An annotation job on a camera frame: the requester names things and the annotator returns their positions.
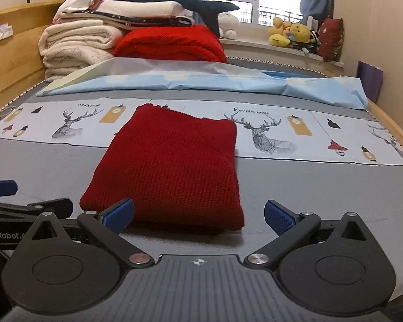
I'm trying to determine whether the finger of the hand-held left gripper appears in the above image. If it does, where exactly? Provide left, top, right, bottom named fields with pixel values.
left=24, top=198, right=74, bottom=219
left=0, top=180, right=18, bottom=198

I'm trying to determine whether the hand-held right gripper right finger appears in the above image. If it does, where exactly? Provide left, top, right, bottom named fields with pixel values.
left=243, top=199, right=370, bottom=269

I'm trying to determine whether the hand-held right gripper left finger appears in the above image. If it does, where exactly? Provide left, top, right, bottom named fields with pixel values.
left=29, top=198, right=156, bottom=269

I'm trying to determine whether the red knitted sweater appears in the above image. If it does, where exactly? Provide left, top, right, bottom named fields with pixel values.
left=80, top=104, right=245, bottom=235

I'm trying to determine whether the grey deer print bed sheet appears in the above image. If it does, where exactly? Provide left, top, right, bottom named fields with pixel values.
left=0, top=57, right=403, bottom=309

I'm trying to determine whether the light blue bed sheet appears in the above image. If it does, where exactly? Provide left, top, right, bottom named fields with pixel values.
left=37, top=57, right=369, bottom=109

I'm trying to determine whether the tissue pack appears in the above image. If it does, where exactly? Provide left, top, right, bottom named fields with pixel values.
left=0, top=23, right=13, bottom=43

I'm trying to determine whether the cream folded blanket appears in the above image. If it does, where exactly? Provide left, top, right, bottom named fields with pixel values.
left=38, top=19, right=128, bottom=82

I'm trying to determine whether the purple bag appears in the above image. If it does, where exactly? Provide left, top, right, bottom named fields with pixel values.
left=356, top=60, right=384, bottom=104

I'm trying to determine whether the white window sill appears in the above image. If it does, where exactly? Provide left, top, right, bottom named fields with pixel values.
left=220, top=37, right=344, bottom=72

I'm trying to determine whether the striped plush toy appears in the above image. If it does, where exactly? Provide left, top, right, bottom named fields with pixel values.
left=301, top=30, right=323, bottom=54

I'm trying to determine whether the red folded blanket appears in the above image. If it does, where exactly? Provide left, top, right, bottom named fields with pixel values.
left=114, top=24, right=228, bottom=64

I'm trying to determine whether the yellow bear plush toy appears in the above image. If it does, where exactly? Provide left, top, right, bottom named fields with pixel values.
left=289, top=23, right=312, bottom=46

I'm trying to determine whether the yellow duck plush toy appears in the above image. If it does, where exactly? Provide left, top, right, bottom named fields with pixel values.
left=268, top=17, right=292, bottom=47

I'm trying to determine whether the red patterned cushion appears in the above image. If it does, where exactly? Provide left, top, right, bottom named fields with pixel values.
left=317, top=17, right=345, bottom=63

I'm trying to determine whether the white plush toy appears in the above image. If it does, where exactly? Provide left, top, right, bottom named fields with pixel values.
left=218, top=11, right=240, bottom=39

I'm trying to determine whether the white folded quilt dark trim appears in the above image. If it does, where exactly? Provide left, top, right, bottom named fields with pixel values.
left=53, top=0, right=193, bottom=29

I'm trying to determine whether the wooden bed frame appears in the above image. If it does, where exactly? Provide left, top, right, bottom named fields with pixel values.
left=0, top=0, right=403, bottom=166

